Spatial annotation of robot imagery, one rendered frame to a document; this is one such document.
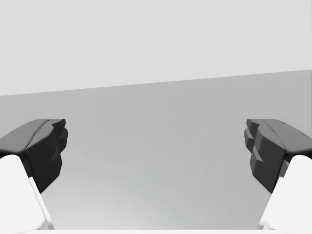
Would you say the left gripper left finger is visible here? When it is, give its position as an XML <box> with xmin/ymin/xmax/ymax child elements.
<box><xmin>0</xmin><ymin>118</ymin><xmax>68</xmax><ymax>231</ymax></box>

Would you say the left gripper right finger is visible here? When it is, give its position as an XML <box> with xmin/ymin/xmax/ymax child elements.
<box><xmin>244</xmin><ymin>118</ymin><xmax>312</xmax><ymax>231</ymax></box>

